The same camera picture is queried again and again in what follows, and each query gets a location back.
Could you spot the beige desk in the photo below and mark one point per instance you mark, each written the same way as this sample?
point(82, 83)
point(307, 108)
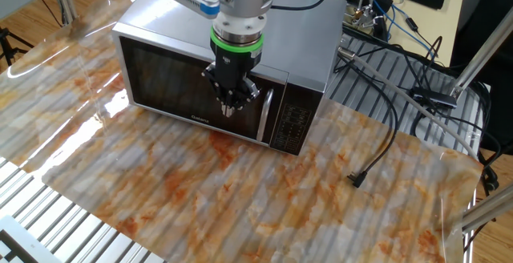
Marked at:
point(437, 14)

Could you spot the marble pattern table mat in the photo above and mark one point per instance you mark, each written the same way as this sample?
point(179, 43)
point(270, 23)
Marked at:
point(240, 199)

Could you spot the white calibration marker board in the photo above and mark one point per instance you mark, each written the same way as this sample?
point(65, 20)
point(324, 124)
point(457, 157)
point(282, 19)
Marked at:
point(24, 235)

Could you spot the silver microwave oven body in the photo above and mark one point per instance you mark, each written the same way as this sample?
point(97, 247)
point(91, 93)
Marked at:
point(300, 34)

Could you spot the metal clamp stand brass fitting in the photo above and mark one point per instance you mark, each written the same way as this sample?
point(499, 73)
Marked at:
point(362, 12)

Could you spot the black glass microwave door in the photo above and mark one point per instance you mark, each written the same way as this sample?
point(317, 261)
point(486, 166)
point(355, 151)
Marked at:
point(168, 78)

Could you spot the aluminium frame bar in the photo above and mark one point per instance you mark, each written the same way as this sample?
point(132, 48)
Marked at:
point(489, 211)

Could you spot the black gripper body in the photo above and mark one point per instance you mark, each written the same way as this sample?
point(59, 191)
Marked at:
point(236, 70)

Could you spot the black usb hub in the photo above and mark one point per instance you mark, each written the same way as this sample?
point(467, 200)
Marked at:
point(435, 96)

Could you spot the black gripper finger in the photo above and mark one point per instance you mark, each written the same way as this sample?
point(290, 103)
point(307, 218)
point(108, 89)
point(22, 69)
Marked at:
point(246, 92)
point(212, 78)

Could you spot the black tripod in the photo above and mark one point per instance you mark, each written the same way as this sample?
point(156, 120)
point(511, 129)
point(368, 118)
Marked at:
point(5, 44)

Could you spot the slanted aluminium frame post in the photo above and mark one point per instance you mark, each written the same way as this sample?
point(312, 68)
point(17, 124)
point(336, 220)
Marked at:
point(481, 56)

